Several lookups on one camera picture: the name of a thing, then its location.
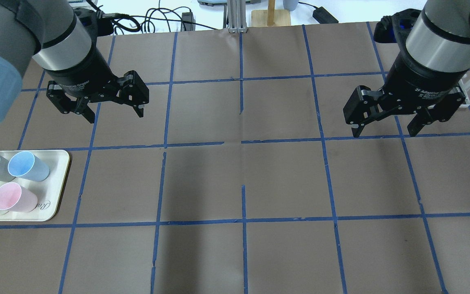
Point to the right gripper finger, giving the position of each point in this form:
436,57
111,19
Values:
441,112
362,108

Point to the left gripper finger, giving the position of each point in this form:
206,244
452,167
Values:
131,90
65,105

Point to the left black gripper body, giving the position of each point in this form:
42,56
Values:
80,73

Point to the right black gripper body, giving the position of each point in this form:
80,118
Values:
422,81

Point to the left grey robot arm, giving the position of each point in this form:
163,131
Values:
63,41

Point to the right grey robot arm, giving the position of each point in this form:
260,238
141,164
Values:
434,54

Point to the blue plastic cup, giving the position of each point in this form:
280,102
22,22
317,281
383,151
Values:
26,165

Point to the pink plastic cup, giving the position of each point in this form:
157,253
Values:
16,198

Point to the black power brick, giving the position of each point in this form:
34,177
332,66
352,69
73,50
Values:
188,21

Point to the cream serving tray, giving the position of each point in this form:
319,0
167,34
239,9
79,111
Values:
48,191

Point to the black power adapter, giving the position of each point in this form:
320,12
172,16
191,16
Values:
322,16

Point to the wooden stand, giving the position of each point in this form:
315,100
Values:
270,17

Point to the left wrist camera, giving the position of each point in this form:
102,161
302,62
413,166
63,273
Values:
96,23

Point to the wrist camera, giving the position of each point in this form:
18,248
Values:
393,29
96,23

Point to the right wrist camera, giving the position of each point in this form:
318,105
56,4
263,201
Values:
393,29

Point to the aluminium frame post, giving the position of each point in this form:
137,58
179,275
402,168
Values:
236,16

